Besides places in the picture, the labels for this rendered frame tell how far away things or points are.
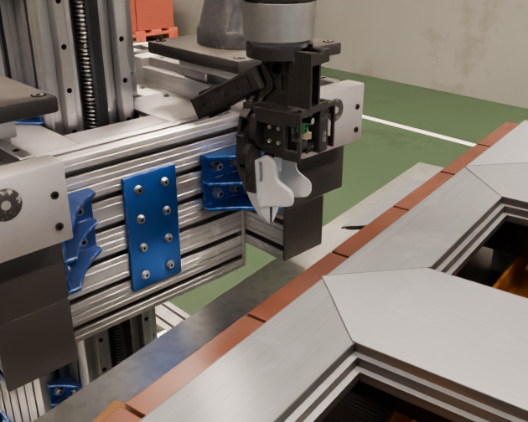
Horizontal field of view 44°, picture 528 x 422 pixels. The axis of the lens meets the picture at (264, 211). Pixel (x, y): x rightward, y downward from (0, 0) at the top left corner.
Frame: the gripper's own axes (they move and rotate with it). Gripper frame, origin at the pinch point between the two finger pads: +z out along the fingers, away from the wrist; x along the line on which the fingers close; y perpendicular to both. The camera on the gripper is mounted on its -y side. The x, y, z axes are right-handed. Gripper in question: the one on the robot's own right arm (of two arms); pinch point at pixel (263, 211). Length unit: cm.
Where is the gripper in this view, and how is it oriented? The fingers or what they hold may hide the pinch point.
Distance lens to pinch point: 77.8
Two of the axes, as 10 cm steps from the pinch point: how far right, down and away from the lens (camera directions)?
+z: 0.0, 9.1, 4.2
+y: 8.1, 2.4, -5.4
